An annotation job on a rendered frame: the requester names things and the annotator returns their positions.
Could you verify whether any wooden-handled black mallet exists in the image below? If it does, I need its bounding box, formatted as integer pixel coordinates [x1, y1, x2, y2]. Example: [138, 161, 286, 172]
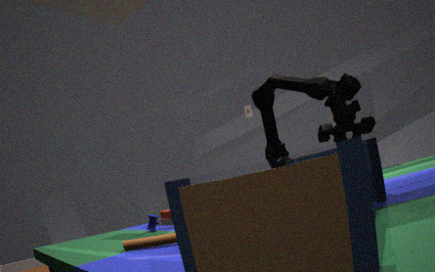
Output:
[123, 233, 177, 250]

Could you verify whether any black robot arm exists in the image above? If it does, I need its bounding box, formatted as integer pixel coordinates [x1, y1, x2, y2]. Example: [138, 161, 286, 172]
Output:
[251, 72, 362, 159]

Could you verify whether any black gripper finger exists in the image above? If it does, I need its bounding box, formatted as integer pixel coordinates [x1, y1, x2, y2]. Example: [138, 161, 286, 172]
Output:
[333, 129, 348, 142]
[352, 126, 364, 138]

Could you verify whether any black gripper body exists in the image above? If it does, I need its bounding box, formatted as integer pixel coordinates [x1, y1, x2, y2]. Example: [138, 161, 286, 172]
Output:
[318, 104, 376, 142]

